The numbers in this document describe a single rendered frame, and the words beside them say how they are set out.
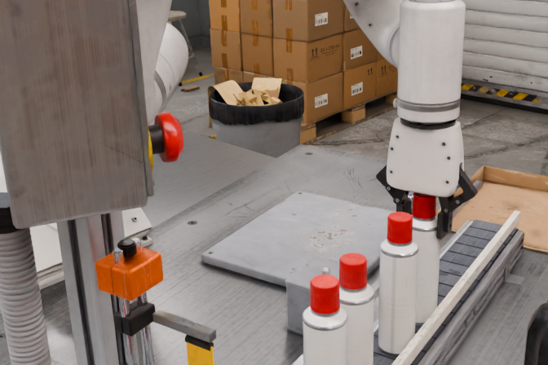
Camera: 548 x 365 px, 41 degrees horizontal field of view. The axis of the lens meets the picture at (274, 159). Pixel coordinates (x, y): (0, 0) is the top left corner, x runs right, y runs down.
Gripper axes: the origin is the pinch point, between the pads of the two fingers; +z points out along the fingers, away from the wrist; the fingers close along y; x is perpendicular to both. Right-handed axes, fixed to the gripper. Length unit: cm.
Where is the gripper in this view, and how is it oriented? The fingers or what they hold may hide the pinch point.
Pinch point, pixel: (423, 220)
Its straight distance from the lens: 109.3
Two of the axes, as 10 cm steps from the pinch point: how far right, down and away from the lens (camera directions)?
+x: 5.4, -3.0, 7.8
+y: 8.4, 1.6, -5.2
